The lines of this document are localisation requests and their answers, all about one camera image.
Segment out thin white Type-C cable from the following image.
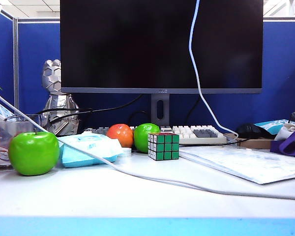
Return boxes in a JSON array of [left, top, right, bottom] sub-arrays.
[[188, 0, 239, 138]]

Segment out small green apple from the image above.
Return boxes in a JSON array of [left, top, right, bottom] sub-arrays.
[[133, 122, 161, 153]]

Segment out orange fruit beside keyboard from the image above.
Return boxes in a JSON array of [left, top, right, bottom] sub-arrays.
[[106, 123, 134, 148]]

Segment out Rubik's cube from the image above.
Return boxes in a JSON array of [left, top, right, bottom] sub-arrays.
[[147, 132, 180, 162]]

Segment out white and grey keyboard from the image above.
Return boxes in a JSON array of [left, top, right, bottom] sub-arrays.
[[83, 124, 228, 146]]

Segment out black AOC computer monitor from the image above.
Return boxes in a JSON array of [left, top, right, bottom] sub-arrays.
[[60, 0, 264, 127]]

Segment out light blue wet wipes pack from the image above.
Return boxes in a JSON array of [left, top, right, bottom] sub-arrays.
[[58, 134, 125, 168]]

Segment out silver faceted figurine statue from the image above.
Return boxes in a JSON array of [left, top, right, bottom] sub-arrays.
[[41, 59, 80, 137]]

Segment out black computer mouse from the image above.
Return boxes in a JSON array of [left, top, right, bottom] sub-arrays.
[[235, 122, 263, 140]]

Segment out brown cardboard sheet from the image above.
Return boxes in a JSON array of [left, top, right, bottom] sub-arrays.
[[223, 133, 277, 149]]

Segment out clear plastic document bag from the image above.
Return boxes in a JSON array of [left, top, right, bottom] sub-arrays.
[[179, 147, 295, 185]]

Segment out large green apple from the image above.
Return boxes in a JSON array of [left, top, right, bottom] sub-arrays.
[[8, 130, 60, 177]]

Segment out teal and white packet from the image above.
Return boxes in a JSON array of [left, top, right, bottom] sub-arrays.
[[253, 119, 295, 135]]

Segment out white cup-shaped object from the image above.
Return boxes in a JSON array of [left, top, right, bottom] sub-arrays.
[[274, 122, 295, 142]]

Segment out clear glass bowl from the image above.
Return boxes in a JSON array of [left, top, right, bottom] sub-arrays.
[[0, 120, 40, 172]]

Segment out white power strip blue sockets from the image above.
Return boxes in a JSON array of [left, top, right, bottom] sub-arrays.
[[0, 98, 15, 121]]

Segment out thin black cable loop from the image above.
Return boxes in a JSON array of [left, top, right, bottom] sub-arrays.
[[127, 110, 148, 126]]

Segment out black power cable with plug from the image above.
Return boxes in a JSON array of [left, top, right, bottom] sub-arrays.
[[34, 94, 143, 116]]

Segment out black monitor cable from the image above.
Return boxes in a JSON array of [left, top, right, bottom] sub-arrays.
[[184, 94, 203, 125]]

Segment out thick white power cable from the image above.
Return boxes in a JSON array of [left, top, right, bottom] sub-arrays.
[[0, 85, 295, 201]]

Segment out black cable around figurine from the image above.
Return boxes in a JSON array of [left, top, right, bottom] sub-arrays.
[[49, 112, 94, 128]]

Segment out black mouse cable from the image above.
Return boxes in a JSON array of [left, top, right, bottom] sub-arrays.
[[226, 137, 253, 146]]

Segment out purple cloth strap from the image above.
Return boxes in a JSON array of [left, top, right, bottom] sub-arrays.
[[269, 129, 295, 159]]

